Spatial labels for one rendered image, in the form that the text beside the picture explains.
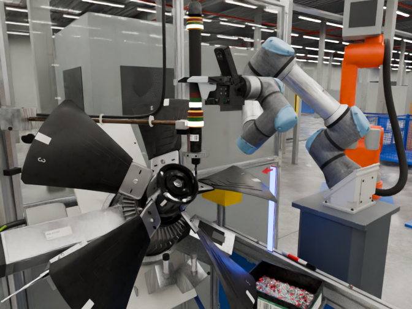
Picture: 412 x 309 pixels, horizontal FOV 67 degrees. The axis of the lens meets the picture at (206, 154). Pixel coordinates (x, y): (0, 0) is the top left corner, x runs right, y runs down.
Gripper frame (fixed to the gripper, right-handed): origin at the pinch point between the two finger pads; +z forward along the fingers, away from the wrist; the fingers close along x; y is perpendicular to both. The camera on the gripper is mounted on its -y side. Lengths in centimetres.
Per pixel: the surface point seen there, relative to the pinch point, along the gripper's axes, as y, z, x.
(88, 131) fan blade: 13.4, 24.1, 7.4
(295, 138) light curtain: 85, -476, 328
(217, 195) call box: 46, -33, 28
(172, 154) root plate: 21.2, 1.7, 4.9
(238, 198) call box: 48, -42, 23
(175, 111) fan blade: 9.5, -5.4, 14.8
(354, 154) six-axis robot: 78, -350, 137
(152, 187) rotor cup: 27.4, 12.0, -2.7
